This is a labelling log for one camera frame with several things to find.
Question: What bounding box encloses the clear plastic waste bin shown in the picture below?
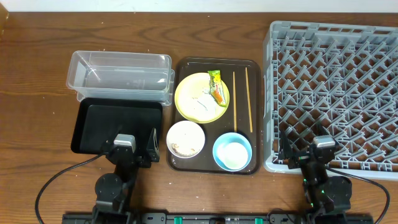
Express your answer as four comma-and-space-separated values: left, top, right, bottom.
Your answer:
66, 50, 175, 106

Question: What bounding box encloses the grey dishwasher rack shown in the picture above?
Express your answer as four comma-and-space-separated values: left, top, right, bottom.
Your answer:
263, 21, 397, 181

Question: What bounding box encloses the wooden chopstick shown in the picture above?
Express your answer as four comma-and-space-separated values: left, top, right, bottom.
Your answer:
233, 71, 237, 133
245, 67, 253, 133

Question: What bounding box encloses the small white cup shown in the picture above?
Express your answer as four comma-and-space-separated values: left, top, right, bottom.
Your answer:
217, 142, 248, 170

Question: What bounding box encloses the green orange snack wrapper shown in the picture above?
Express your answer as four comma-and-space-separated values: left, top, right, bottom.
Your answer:
208, 70, 227, 107

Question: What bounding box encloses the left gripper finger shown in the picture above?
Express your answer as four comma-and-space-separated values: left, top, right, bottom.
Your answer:
102, 126, 123, 152
146, 128, 160, 162

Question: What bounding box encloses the yellow round plate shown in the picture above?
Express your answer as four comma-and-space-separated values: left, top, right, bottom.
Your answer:
174, 72, 230, 123

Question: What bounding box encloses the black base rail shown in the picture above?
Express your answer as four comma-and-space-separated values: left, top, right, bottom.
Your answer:
61, 212, 374, 224

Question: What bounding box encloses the white bowl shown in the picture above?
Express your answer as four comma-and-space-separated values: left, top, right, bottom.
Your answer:
166, 121, 206, 159

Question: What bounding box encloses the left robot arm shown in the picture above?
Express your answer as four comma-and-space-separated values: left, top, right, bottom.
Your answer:
91, 128, 160, 223

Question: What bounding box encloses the light blue bowl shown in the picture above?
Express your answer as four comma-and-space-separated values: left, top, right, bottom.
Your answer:
213, 133, 252, 172

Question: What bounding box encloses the black plastic tray bin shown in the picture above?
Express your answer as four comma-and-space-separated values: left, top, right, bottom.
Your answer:
71, 98, 162, 154

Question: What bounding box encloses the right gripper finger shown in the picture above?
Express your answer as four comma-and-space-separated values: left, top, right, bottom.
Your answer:
278, 131, 292, 162
314, 122, 330, 136

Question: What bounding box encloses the dark brown serving tray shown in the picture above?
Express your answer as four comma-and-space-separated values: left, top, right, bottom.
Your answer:
167, 57, 263, 175

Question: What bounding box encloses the pile of rice waste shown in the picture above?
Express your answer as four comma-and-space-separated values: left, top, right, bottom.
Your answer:
172, 143, 198, 157

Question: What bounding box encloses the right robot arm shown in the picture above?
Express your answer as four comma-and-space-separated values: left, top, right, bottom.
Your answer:
278, 124, 352, 223

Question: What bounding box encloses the white tissue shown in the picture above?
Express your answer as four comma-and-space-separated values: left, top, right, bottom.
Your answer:
192, 91, 216, 113

